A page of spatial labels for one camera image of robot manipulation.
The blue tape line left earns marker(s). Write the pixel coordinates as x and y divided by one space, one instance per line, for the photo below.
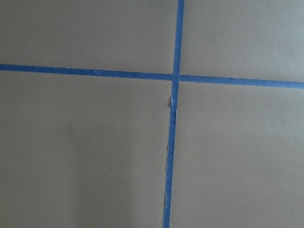
173 114

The blue tape line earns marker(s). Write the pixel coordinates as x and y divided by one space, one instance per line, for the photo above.
153 76
173 114

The blue tape line back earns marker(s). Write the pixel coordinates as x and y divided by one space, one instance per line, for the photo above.
153 76

